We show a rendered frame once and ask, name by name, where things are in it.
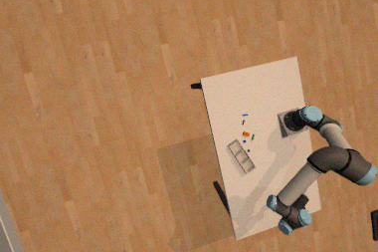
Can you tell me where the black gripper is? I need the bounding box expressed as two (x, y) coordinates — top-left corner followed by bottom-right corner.
(291, 191), (309, 209)

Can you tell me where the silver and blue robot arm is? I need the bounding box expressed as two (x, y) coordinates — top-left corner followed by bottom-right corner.
(267, 106), (377, 235)

